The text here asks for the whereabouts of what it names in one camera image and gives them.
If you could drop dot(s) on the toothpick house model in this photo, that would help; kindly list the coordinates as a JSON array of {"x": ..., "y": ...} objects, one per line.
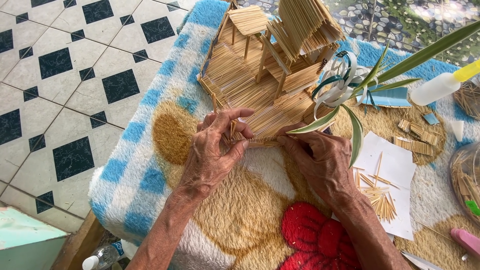
[{"x": 240, "y": 82}]

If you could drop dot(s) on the medium glued toothpick panel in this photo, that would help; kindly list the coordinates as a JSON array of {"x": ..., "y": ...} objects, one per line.
[{"x": 425, "y": 135}]

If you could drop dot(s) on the pile of loose toothpicks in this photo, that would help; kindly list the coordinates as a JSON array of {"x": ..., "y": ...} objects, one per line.
[{"x": 382, "y": 206}]

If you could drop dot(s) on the teal box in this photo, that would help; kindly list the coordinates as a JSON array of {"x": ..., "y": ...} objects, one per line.
[{"x": 26, "y": 240}]

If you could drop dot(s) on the curled white teal ribbon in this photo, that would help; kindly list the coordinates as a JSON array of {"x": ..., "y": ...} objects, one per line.
[{"x": 337, "y": 88}]

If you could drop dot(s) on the large blue card piece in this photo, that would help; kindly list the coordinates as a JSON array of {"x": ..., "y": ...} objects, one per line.
[{"x": 390, "y": 98}]

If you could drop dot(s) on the small blue card piece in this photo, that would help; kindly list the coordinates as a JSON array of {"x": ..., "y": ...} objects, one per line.
[{"x": 431, "y": 119}]

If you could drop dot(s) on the person's left hand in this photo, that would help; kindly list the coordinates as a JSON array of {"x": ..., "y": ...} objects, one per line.
[{"x": 202, "y": 157}]

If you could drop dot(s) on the fuzzy blue white blanket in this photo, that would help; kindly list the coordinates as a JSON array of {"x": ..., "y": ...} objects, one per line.
[{"x": 225, "y": 210}]

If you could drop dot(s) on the person's right hand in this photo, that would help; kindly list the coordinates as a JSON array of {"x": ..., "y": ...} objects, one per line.
[{"x": 326, "y": 161}]

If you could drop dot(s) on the heap of toothpicks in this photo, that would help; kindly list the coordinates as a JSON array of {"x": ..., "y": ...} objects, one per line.
[{"x": 468, "y": 99}]

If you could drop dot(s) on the white paper sheet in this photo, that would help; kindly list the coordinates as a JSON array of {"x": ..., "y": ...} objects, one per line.
[{"x": 397, "y": 168}]

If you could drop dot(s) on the long glued toothpick panel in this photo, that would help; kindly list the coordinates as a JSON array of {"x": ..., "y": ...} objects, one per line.
[{"x": 414, "y": 146}]

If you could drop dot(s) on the green white striped plant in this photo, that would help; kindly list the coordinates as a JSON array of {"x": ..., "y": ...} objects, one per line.
[{"x": 412, "y": 60}]

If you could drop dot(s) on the metal blade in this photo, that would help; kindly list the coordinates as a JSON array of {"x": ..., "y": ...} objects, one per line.
[{"x": 420, "y": 261}]

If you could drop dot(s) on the clear plastic water bottle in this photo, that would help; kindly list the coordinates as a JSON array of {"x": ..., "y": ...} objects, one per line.
[{"x": 103, "y": 257}]

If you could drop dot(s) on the pebble flower pattern table cover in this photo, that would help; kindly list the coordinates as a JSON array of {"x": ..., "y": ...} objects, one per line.
[{"x": 405, "y": 22}]

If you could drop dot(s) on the clear plastic jar of toothpicks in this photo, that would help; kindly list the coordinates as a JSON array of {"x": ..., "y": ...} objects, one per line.
[{"x": 465, "y": 176}]

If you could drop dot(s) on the toothpick fence strip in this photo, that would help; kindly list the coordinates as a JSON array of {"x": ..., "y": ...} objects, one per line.
[{"x": 262, "y": 142}]

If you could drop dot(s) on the thin wooden skewer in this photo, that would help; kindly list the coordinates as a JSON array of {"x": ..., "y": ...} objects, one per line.
[{"x": 435, "y": 230}]

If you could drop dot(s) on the small glued toothpick panel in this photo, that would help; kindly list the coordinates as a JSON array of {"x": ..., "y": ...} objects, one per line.
[{"x": 404, "y": 125}]

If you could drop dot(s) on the white glue bottle yellow cap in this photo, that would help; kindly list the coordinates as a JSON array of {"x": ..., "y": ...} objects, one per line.
[{"x": 431, "y": 90}]

